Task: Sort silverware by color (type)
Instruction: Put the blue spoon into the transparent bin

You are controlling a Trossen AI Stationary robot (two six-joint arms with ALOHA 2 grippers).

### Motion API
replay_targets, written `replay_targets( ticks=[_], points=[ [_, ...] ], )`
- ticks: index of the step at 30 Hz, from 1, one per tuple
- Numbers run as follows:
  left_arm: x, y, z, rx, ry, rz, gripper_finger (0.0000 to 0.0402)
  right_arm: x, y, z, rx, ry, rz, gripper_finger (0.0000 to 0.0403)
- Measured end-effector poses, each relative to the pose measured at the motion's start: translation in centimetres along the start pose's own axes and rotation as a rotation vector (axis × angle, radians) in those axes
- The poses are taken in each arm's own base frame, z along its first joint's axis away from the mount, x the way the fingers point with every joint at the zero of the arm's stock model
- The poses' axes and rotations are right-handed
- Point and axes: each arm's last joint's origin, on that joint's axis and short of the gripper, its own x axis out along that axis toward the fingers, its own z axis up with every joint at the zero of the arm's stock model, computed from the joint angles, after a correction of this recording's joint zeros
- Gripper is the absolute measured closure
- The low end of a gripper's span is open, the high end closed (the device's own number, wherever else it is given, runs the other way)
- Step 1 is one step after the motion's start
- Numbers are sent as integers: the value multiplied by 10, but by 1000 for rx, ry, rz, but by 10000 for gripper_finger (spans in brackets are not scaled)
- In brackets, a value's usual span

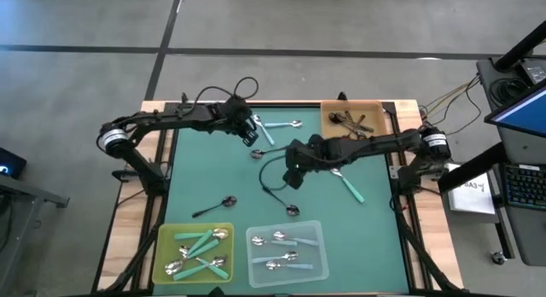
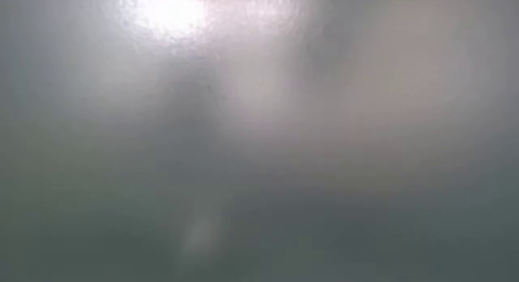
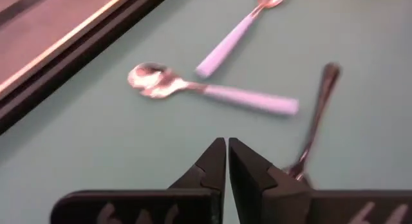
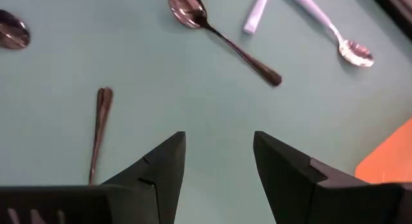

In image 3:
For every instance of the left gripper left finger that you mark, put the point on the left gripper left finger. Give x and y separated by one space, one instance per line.
206 172

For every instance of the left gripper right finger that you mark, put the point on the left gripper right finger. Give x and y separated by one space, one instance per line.
251 179

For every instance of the black spoon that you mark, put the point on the black spoon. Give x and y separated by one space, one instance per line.
325 89

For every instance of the green table mat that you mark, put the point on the green table mat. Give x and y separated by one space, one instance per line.
96 137

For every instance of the black aluminium table frame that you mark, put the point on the black aluminium table frame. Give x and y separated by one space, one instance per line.
64 64

